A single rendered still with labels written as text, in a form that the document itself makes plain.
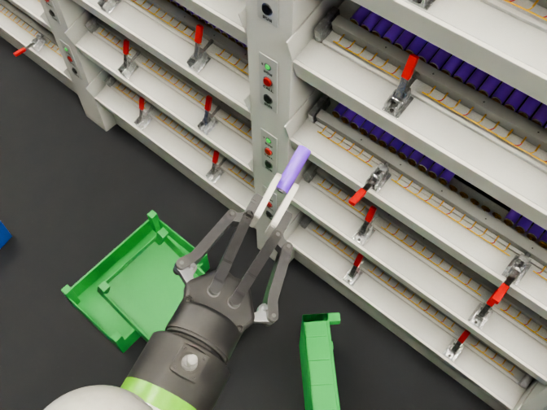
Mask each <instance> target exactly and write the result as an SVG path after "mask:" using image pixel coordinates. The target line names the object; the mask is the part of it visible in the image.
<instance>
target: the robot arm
mask: <svg viewBox="0 0 547 410"><path fill-rule="evenodd" d="M281 177H282V175H281V174H279V173H276V175H275V176H274V178H273V180H272V181H271V182H270V184H269V187H268V189H267V190H266V191H265V194H264V196H261V195H259V194H258V193H256V194H254V195H253V197H252V199H251V201H250V203H249V204H248V206H247V208H246V210H245V212H242V213H239V212H236V211H235V210H233V209H230V210H229V211H228V212H227V213H226V214H225V215H224V216H223V217H222V218H221V219H220V220H219V221H218V222H217V224H216V225H215V226H214V227H213V228H212V229H211V230H210V232H209V233H208V234H207V235H206V236H205V237H204V238H203V240H202V241H201V242H200V243H199V244H198V246H197V247H196V248H195V249H194V250H193V251H192V252H191V253H189V254H187V255H184V256H182V257H181V258H179V259H178V260H177V262H176V263H175V265H174V267H173V273H174V274H176V275H179V276H180V278H181V279H182V281H183V282H184V284H185V287H184V290H183V299H182V301H181V302H180V304H179V306H178V307H177V310H176V311H175V313H174V314H173V316H172V318H171V320H170V321H169V323H168V324H167V326H166V328H165V331H163V330H161V331H156V332H154V333H153V334H152V335H151V337H150V339H149V341H148V342H147V344H146V346H145V347H144V349H143V350H142V353H141V354H140V356H139V357H138V359H137V361H136V362H135V364H134V366H133V367H132V369H131V370H130V372H129V374H128V376H127V378H126V379H125V381H124V382H123V384H122V386H121V387H117V386H107V385H96V386H85V387H82V388H79V389H76V390H72V391H70V392H68V393H67V394H65V395H62V396H60V397H59V398H57V399H56V400H55V401H53V402H52V403H50V404H49V405H48V406H47V407H46V408H45V409H44V410H213V409H214V407H215V405H216V403H217V400H218V399H219V397H220V395H221V392H222V391H223V389H224V387H225V384H226V383H227V381H228V379H229V377H230V371H229V369H228V367H227V365H226V363H227V362H228V361H229V359H230V357H231V355H232V353H233V351H234V349H235V347H236V345H237V343H238V341H239V339H240V337H241V335H242V333H243V331H244V330H245V329H247V328H249V327H250V325H252V323H255V324H264V325H265V326H271V325H272V324H273V323H274V322H275V321H276V320H277V319H278V298H279V295H280V292H281V289H282V284H283V281H284V277H285V275H286V271H287V267H288V264H289V261H290V258H291V253H292V250H293V245H292V244H291V243H290V242H287V240H286V239H285V238H284V236H283V234H284V232H285V230H286V228H287V226H288V225H289V223H290V221H291V218H292V213H290V212H289V211H287V207H288V206H289V204H290V202H291V200H292V199H293V197H294V195H295V193H296V191H297V190H298V188H299V185H297V184H296V183H294V184H293V186H292V187H291V188H290V190H289V191H288V193H287V195H286V196H285V198H284V199H283V201H282V203H281V205H280V207H279V208H278V210H277V212H276V213H275V215H274V217H273V219H272V220H271V222H270V224H269V226H268V228H267V230H265V236H267V237H269V238H268V239H267V241H266V243H265V244H264V245H263V247H262V248H261V250H260V252H259V253H258V255H257V256H256V258H255V259H254V261H253V262H252V264H251V266H250V267H249V269H248V270H247V271H246V273H245V274H244V276H243V278H242V279H239V278H237V277H234V276H233V275H232V274H231V273H230V272H229V270H230V268H231V266H232V263H233V261H234V258H235V256H236V254H237V252H238V249H239V248H240V245H241V243H242V241H243V238H244V236H245V234H246V232H247V229H248V227H249V226H250V227H253V228H254V226H255V225H256V223H257V221H258V220H259V219H260V216H261V215H262V213H263V211H264V209H265V207H266V205H267V203H268V201H269V200H270V198H271V196H272V194H273V192H274V190H275V188H276V186H277V185H278V183H279V181H280V179H281ZM230 226H235V227H236V229H235V231H234V233H233V235H232V237H231V239H230V242H229V244H228V246H227V248H226V249H225V253H224V255H223V256H222V258H221V261H220V263H219V265H218V267H217V269H216V270H213V271H211V272H209V273H205V274H203V275H201V276H198V277H196V278H194V277H193V275H194V274H195V272H196V270H197V264H198V263H199V262H200V260H201V259H202V258H203V257H204V256H205V255H206V254H207V253H208V252H209V251H210V249H211V248H212V247H213V246H214V245H215V244H216V242H217V241H218V240H219V239H220V238H221V236H222V235H223V234H224V233H225V231H226V230H227V229H228V228H229V227H230ZM274 249H275V250H276V252H277V255H276V259H275V261H274V264H273V269H272V272H271V275H270V278H269V282H268V285H267V288H266V291H265V296H264V298H263V302H262V304H261V305H260V306H259V307H258V308H257V310H256V312H254V309H253V304H252V295H251V291H250V287H251V286H252V283H253V282H254V281H255V279H256V277H257V275H258V274H259V272H260V271H261V269H262V268H263V266H264V265H265V263H266V261H267V260H268V258H269V257H270V255H271V254H272V252H273V251H274Z"/></svg>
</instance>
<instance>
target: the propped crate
mask: <svg viewBox="0 0 547 410"><path fill-rule="evenodd" d="M184 255H187V253H185V252H184V250H183V249H181V248H180V247H179V245H178V244H176V243H175V241H174V240H172V239H171V238H170V237H169V236H168V231H167V230H166V229H165V228H164V227H163V228H162V229H161V230H159V231H158V232H157V234H156V235H155V236H154V237H153V238H152V239H151V240H150V241H149V242H148V243H147V244H146V245H144V246H143V247H142V248H141V249H140V250H139V251H138V252H137V253H135V254H134V255H133V256H132V257H131V258H130V259H129V260H127V261H126V262H125V263H124V264H123V265H122V266H121V267H120V268H118V269H117V270H116V271H115V272H114V273H113V274H112V275H111V276H110V277H109V278H108V279H107V280H106V281H103V282H101V283H100V284H99V285H98V291H97V292H98V293H99V294H100V295H101V296H102V297H103V298H104V299H105V300H106V301H107V302H108V303H109V304H110V305H111V306H112V307H113V308H114V309H115V310H116V311H117V312H118V313H119V314H120V315H121V316H122V317H123V318H124V319H125V320H126V322H128V323H129V324H130V325H131V326H132V327H133V328H134V329H135V330H136V331H137V332H138V333H139V334H140V336H141V337H142V338H143V339H144V340H145V341H146V342H148V341H149V339H150V337H151V335H152V334H153V333H154V332H156V331H161V330H163V331H165V328H166V326H167V324H168V323H169V321H170V320H171V318H172V316H173V314H174V313H175V311H176V310H177V307H178V306H179V304H180V302H181V301H182V299H183V290H184V287H185V284H184V282H183V281H182V279H181V278H180V276H179V275H176V274H174V273H173V267H174V265H175V263H176V262H177V260H178V259H179V258H181V257H183V256H184ZM203 274H205V272H204V271H203V270H202V269H201V268H200V267H199V266H198V265H197V270H196V272H195V274H194V275H193V277H194V278H196V277H198V276H201V275H203Z"/></svg>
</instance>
